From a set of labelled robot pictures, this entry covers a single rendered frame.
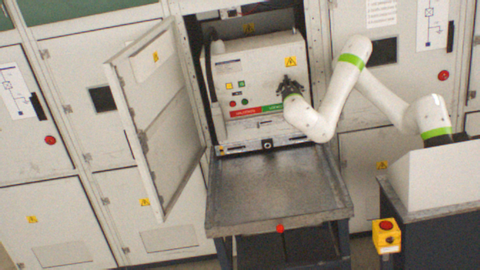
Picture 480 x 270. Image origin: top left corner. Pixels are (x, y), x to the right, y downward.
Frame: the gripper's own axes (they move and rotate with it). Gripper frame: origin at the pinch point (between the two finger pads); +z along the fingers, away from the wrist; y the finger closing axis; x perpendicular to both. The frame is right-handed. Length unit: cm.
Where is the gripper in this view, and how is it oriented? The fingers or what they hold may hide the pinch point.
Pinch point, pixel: (286, 80)
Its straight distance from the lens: 199.4
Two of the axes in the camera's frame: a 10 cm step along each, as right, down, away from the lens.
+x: -1.6, -8.6, -4.8
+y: 9.9, -1.6, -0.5
